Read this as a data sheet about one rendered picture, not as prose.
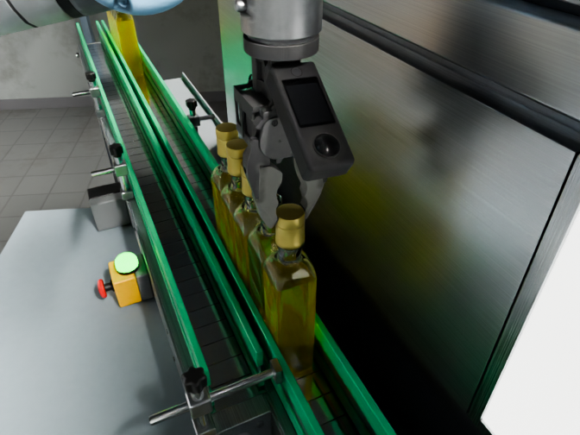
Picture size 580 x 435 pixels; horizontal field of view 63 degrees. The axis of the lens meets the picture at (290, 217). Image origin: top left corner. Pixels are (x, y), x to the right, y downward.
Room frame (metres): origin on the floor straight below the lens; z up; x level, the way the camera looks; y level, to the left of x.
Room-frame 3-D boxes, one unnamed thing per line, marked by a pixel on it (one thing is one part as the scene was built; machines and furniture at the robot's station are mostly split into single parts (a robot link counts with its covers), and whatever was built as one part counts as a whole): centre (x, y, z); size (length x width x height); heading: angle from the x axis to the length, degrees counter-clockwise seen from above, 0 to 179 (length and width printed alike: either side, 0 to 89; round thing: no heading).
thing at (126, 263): (0.69, 0.33, 0.84); 0.04 x 0.04 x 0.03
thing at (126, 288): (0.69, 0.33, 0.79); 0.07 x 0.07 x 0.07; 25
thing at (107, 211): (0.95, 0.45, 0.79); 0.08 x 0.08 x 0.08; 25
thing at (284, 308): (0.43, 0.00, 0.99); 0.06 x 0.06 x 0.21; 24
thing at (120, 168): (0.85, 0.38, 0.94); 0.07 x 0.04 x 0.13; 115
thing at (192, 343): (1.15, 0.47, 0.92); 1.75 x 0.01 x 0.08; 25
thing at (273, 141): (0.46, 0.01, 1.29); 0.09 x 0.08 x 0.12; 24
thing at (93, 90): (1.27, 0.58, 0.94); 0.07 x 0.04 x 0.13; 115
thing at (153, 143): (1.18, 0.41, 0.92); 1.75 x 0.01 x 0.08; 25
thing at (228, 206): (0.59, 0.07, 0.99); 0.06 x 0.06 x 0.21; 25
